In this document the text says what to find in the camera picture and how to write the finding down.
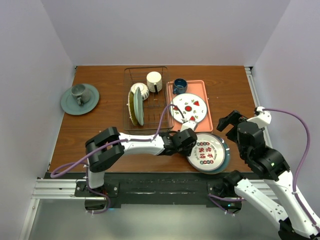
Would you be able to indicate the grey ceramic cup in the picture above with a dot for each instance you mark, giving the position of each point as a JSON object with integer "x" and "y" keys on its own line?
{"x": 81, "y": 94}

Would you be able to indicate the white bowl orange rim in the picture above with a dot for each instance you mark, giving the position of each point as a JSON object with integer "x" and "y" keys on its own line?
{"x": 143, "y": 90}

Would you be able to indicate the cream mug black handle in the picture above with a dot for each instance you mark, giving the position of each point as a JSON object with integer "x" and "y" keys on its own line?
{"x": 154, "y": 81}

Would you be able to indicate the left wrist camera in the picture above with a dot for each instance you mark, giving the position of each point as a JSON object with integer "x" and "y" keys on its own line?
{"x": 191, "y": 124}

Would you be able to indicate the green rim hao shi plate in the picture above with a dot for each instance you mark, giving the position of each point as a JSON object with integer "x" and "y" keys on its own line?
{"x": 226, "y": 152}

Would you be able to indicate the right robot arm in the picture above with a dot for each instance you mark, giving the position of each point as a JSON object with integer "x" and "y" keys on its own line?
{"x": 291, "y": 214}

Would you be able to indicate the blue ceramic mug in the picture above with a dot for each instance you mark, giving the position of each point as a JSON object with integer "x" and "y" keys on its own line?
{"x": 179, "y": 86}

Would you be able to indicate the pink plastic tray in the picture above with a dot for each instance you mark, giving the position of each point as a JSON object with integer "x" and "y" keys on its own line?
{"x": 196, "y": 87}

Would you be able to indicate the watermelon pattern plate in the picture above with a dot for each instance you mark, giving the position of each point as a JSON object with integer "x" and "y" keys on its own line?
{"x": 192, "y": 107}

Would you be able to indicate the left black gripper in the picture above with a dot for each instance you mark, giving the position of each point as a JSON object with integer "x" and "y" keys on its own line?
{"x": 186, "y": 151}

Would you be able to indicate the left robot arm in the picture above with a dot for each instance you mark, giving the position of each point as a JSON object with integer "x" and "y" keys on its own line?
{"x": 109, "y": 146}

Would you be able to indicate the black wire dish rack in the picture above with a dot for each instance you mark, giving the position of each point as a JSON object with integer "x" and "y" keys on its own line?
{"x": 153, "y": 106}

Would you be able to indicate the chinese text plate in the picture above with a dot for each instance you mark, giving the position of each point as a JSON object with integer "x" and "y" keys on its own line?
{"x": 207, "y": 152}

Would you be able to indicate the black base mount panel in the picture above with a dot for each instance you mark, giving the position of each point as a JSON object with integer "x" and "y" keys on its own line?
{"x": 134, "y": 188}

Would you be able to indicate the woven bamboo tray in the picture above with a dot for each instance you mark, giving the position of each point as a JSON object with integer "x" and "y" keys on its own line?
{"x": 131, "y": 109}

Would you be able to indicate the light blue plate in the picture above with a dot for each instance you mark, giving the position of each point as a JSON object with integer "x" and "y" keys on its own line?
{"x": 138, "y": 106}

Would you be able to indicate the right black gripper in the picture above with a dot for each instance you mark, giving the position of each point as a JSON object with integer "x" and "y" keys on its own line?
{"x": 232, "y": 118}

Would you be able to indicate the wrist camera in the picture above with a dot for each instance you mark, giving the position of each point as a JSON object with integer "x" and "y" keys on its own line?
{"x": 261, "y": 117}
{"x": 191, "y": 124}

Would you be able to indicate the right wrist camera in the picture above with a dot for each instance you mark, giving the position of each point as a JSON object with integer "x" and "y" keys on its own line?
{"x": 261, "y": 117}

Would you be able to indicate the dark green plate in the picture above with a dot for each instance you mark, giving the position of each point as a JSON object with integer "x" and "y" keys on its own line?
{"x": 70, "y": 106}

